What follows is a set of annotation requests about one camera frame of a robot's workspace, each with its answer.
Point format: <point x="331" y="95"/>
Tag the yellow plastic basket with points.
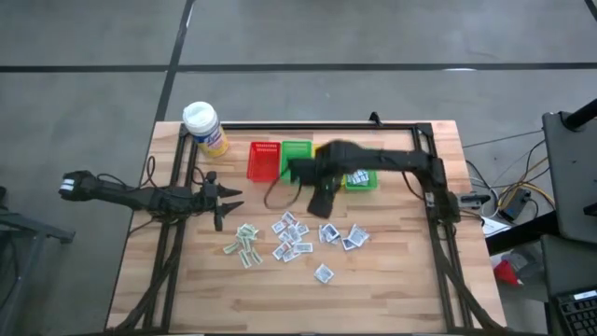
<point x="315" y="150"/>

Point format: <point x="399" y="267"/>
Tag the red plastic basket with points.
<point x="263" y="161"/>

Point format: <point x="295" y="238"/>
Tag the dark grey desk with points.
<point x="559" y="266"/>

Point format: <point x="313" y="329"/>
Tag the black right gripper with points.
<point x="322" y="203"/>

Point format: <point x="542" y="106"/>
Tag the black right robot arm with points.
<point x="396" y="161"/>

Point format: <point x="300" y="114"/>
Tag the white sachet red blue print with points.
<point x="288" y="217"/>
<point x="302" y="229"/>
<point x="291" y="234"/>
<point x="278" y="227"/>
<point x="290" y="255"/>
<point x="280" y="252"/>
<point x="302" y="247"/>

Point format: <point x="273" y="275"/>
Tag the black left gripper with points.
<point x="210" y="200"/>

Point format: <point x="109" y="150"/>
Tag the thick black post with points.
<point x="580" y="114"/>

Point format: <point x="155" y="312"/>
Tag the black keyboard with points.
<point x="578" y="310"/>

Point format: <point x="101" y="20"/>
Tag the silver mounting plate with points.
<point x="429" y="200"/>

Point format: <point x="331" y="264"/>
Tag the Lysol wipes canister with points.
<point x="205" y="128"/>

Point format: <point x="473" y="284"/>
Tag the white blue antiseptic pad packet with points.
<point x="360" y="235"/>
<point x="348" y="244"/>
<point x="322" y="233"/>
<point x="331" y="232"/>
<point x="324" y="273"/>

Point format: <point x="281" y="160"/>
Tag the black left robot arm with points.
<point x="130" y="196"/>

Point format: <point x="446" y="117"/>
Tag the grey side table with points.
<point x="571" y="177"/>

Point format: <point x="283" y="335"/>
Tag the black aluminium rig frame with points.
<point x="303" y="126"/>

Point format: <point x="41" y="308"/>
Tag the blue striped bandage packet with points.
<point x="363" y="177"/>
<point x="353" y="178"/>

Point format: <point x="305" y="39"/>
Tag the red floor object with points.
<point x="507" y="273"/>

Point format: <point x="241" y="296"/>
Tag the black tripod stand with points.
<point x="28" y="228"/>

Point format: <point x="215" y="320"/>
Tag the black power brick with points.
<point x="513" y="207"/>

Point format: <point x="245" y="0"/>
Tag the white paper sheet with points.
<point x="490" y="227"/>

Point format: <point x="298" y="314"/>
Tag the green plastic basket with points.
<point x="296" y="148"/>
<point x="361" y="187"/>

